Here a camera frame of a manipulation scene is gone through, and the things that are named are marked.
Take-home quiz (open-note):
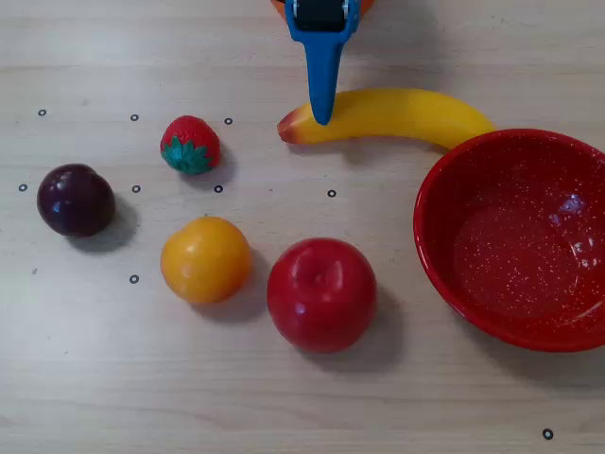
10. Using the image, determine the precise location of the blue gripper body black motor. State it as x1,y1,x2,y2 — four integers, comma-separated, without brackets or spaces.
294,0,345,34

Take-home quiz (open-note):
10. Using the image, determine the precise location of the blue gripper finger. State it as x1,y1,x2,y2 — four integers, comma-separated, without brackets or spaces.
284,0,361,127

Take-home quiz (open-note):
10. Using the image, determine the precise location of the yellow plastic banana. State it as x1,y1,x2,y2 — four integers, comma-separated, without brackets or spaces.
276,87,497,151

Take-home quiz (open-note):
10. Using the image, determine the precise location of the red speckled bowl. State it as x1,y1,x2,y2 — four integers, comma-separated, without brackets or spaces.
413,128,605,354

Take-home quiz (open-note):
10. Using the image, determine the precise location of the red plastic strawberry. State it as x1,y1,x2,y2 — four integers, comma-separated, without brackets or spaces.
159,114,221,177

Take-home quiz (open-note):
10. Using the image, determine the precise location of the orange yellow plastic peach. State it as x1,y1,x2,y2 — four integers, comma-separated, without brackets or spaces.
160,216,252,305

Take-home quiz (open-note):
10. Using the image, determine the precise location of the red plastic apple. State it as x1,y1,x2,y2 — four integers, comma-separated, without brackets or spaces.
266,236,378,355

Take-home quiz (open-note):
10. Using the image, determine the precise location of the dark purple plastic plum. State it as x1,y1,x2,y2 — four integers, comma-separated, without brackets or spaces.
36,163,116,238

